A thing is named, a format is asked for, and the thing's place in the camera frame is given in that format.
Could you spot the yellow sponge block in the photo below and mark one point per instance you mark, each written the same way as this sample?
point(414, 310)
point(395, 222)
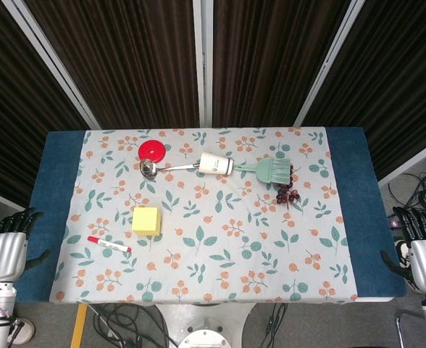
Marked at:
point(146, 222)

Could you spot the floral tablecloth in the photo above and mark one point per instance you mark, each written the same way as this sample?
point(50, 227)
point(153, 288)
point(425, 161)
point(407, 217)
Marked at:
point(213, 217)

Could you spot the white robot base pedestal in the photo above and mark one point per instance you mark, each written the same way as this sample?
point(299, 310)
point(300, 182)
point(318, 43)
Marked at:
point(204, 326)

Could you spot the dark red grape bunch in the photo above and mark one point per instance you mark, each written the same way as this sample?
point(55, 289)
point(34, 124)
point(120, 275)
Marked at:
point(288, 194)

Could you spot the steel ladle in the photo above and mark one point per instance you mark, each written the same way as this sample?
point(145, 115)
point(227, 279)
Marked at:
point(162, 168)

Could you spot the red capped white marker pen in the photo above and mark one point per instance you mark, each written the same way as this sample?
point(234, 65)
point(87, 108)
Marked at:
point(108, 244)

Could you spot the red round disc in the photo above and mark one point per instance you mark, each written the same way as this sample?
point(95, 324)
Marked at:
point(152, 151)

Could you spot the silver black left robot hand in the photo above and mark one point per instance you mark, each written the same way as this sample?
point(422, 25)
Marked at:
point(3, 250)

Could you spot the blue felt table mat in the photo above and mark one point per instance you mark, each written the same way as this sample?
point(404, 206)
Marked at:
point(213, 214)

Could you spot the black power strip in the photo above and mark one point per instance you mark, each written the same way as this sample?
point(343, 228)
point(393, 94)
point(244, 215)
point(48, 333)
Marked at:
point(397, 222)

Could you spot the green pastry brush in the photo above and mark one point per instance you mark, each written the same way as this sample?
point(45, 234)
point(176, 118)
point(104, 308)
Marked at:
point(271, 169)

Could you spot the white paper cup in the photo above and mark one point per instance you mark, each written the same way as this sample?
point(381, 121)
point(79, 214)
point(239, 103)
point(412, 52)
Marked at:
point(216, 164)

